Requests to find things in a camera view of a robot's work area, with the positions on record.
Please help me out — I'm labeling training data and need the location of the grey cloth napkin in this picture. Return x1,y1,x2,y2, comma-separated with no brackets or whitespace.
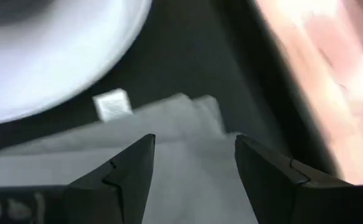
0,88,260,224

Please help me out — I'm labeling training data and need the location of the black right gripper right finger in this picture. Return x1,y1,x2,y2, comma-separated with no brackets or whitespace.
234,134,356,224

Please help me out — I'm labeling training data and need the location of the black plastic tray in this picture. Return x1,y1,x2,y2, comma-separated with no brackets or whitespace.
0,0,344,187

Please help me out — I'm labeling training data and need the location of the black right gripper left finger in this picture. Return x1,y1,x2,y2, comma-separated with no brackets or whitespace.
63,133,156,224

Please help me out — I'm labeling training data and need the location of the white round plate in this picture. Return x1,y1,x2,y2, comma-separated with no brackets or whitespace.
0,0,153,127

